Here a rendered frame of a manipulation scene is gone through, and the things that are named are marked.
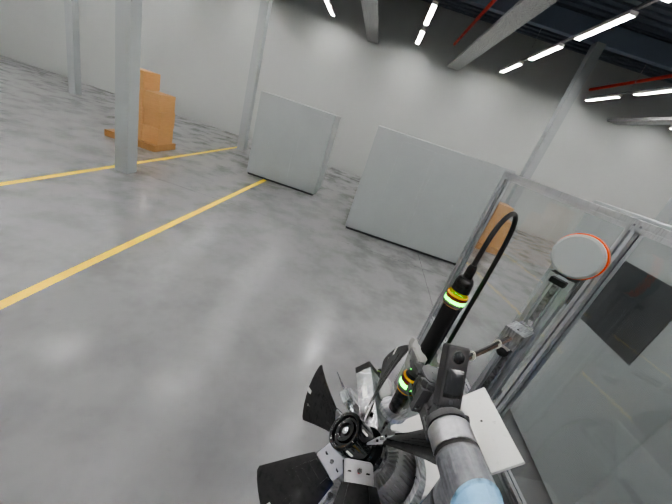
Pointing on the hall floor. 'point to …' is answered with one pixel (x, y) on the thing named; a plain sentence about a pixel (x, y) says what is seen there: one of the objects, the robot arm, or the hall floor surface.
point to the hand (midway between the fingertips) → (423, 341)
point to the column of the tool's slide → (532, 331)
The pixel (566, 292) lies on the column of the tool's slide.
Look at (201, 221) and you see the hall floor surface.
